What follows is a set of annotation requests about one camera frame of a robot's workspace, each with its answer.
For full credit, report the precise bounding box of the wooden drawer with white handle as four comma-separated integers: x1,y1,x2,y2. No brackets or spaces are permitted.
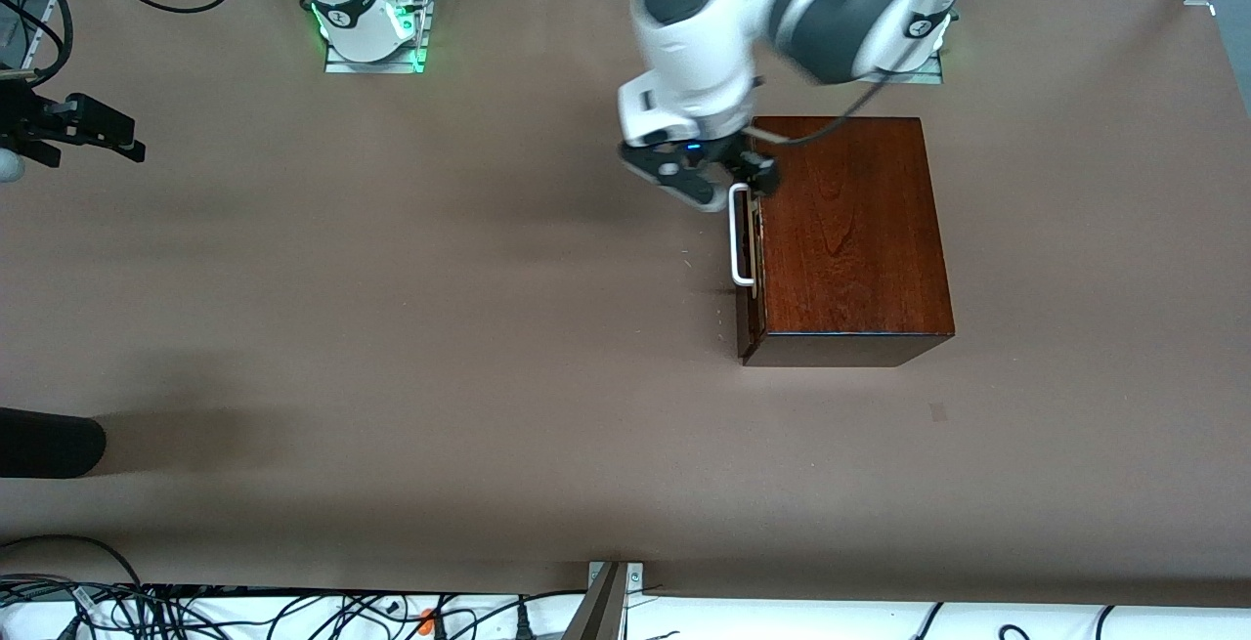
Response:
728,122,768,363

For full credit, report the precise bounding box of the dark brown wooden cabinet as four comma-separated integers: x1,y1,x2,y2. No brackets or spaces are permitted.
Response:
740,116,956,368

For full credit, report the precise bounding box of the black cylinder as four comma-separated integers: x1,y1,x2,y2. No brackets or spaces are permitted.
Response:
0,407,108,479

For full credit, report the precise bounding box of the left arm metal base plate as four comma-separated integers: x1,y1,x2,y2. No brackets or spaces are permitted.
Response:
880,29,946,86

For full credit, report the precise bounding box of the small metal bracket plate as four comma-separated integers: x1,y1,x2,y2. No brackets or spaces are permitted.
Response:
588,561,645,614

